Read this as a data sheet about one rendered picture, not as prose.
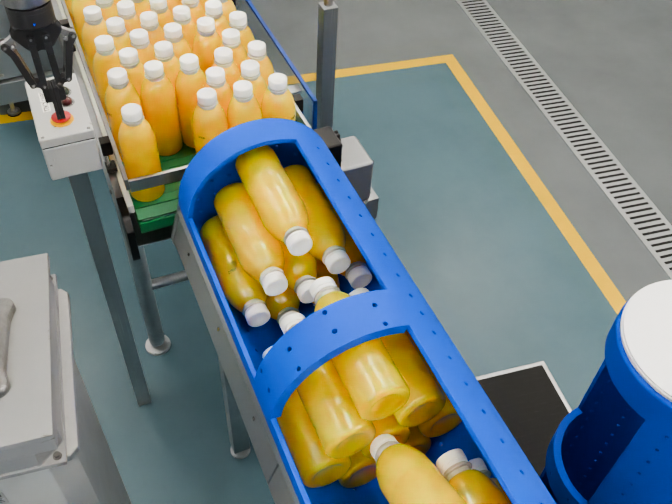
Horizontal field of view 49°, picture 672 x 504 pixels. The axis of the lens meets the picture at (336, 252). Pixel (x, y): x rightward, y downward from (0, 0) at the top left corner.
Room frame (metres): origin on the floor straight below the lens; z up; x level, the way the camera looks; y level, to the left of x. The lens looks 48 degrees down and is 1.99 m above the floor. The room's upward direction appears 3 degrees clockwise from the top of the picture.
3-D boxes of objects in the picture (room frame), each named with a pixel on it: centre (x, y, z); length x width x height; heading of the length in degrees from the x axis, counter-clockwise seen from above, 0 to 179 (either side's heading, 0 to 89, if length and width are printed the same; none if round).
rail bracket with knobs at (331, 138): (1.22, 0.05, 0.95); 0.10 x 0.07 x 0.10; 116
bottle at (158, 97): (1.29, 0.40, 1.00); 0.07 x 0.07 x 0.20
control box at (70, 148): (1.16, 0.56, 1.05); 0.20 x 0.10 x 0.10; 26
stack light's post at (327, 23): (1.60, 0.05, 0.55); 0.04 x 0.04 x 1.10; 26
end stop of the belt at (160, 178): (1.17, 0.24, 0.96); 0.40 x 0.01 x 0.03; 116
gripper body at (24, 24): (1.11, 0.54, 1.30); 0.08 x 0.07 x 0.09; 116
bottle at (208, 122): (1.20, 0.27, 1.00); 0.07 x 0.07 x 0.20
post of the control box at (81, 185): (1.16, 0.56, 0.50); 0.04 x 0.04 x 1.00; 26
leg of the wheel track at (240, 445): (1.01, 0.24, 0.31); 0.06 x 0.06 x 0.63; 26
